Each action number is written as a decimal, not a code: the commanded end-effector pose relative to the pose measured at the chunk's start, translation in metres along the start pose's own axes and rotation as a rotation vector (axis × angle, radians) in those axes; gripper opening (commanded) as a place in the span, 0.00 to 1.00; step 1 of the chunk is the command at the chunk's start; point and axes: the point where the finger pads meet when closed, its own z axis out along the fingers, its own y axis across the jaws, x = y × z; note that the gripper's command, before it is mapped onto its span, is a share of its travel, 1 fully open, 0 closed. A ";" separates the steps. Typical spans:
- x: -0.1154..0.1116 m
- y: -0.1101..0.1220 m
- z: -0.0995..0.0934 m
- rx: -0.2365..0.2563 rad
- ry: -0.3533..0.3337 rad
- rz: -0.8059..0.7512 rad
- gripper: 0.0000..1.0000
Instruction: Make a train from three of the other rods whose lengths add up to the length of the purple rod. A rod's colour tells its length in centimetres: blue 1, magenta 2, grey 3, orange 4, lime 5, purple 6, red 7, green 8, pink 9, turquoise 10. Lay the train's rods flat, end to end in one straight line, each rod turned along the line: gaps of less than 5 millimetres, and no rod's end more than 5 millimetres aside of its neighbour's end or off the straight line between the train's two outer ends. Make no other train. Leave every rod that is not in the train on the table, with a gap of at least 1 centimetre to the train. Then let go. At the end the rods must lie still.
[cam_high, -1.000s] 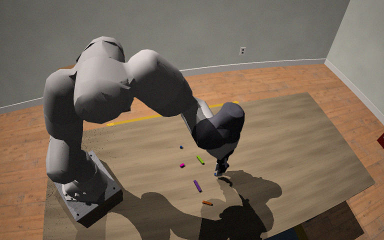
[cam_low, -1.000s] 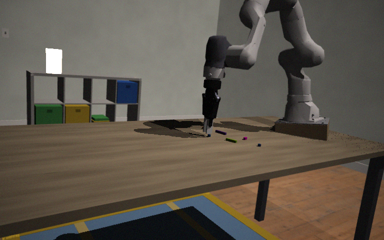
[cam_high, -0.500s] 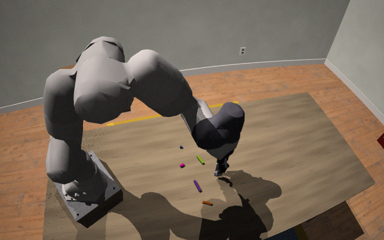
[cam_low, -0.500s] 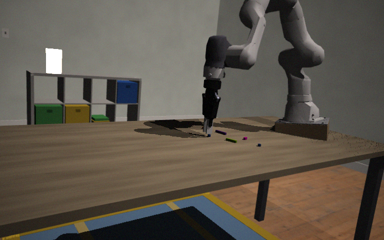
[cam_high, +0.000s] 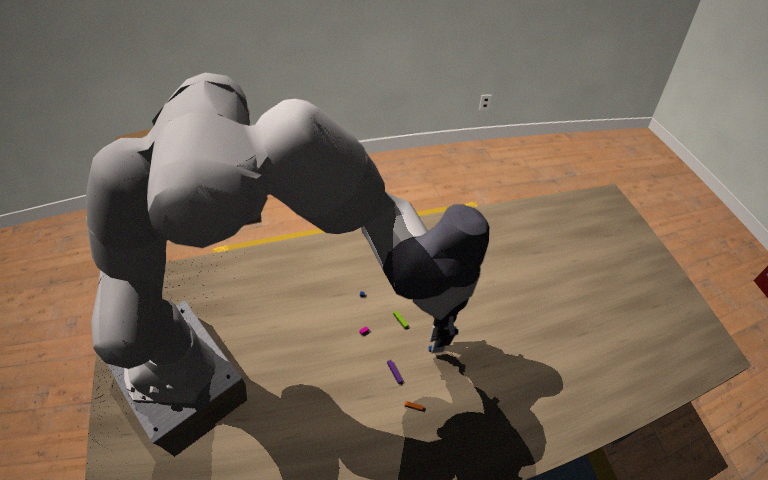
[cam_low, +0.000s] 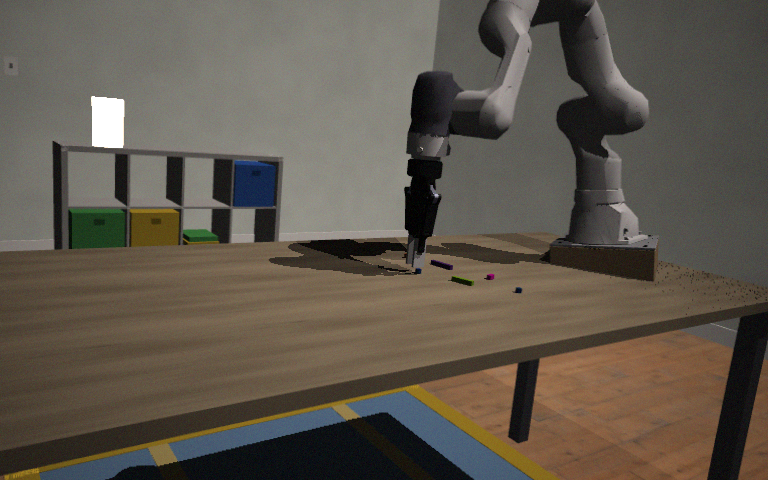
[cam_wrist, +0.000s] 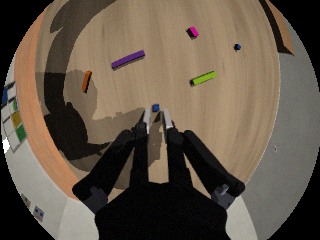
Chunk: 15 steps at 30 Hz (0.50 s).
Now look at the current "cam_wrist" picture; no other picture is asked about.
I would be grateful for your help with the lime green rod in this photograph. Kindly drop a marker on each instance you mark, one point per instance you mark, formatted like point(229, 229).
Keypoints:
point(204, 77)

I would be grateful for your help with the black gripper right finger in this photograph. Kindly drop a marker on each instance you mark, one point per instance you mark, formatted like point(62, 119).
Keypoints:
point(207, 167)

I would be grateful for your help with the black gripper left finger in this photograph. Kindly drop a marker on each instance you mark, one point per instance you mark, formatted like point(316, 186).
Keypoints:
point(94, 189)

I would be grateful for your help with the purple rod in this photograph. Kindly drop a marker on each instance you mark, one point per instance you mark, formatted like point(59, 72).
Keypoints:
point(128, 58)

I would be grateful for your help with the orange rod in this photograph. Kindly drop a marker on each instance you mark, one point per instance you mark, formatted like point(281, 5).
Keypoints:
point(86, 80)

